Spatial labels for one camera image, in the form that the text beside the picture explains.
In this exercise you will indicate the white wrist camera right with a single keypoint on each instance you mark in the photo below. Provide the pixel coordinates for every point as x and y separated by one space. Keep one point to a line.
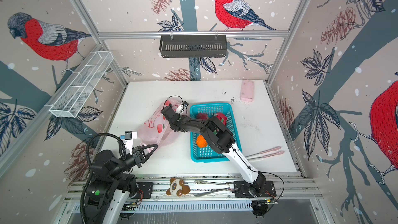
181 109

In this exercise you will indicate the pink plastic bag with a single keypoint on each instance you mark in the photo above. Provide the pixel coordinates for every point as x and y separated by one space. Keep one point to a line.
157 130

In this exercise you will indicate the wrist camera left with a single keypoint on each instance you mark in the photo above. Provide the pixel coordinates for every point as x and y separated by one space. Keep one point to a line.
128 140

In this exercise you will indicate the white wire mesh shelf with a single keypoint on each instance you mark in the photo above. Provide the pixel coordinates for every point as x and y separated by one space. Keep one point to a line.
74 97

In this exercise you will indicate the metal tongs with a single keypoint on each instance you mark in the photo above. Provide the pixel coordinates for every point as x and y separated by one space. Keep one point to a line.
223 187

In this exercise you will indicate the red dragon fruit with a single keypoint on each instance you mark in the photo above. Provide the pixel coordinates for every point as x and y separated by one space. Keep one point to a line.
202 116

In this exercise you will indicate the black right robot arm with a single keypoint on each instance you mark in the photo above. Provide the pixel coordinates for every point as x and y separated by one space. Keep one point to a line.
221 140

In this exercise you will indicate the pink white tweezers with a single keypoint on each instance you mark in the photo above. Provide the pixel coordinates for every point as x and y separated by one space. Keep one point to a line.
276 151

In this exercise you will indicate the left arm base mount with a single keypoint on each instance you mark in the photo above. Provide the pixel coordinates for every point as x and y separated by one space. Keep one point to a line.
143 191

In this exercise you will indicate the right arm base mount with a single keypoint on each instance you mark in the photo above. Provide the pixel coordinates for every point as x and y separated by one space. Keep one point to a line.
243 189

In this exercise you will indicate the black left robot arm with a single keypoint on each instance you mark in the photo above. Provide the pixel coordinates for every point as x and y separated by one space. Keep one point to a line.
110 185

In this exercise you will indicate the orange fruit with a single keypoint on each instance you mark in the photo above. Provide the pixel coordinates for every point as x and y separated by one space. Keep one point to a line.
201 142

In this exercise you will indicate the teal plastic basket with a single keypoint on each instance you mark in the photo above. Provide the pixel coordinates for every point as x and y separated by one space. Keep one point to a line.
206 154

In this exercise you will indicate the black hanging wire basket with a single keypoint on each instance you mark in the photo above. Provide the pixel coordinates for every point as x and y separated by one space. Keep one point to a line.
193 46

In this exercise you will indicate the brown white plush toy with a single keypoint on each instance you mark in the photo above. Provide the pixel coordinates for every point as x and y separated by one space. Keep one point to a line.
177 188

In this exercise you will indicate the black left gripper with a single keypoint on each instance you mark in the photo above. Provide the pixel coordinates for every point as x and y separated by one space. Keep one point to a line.
138 155

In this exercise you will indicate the horizontal aluminium frame bar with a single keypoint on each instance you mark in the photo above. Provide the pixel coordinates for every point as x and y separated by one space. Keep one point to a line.
155 35

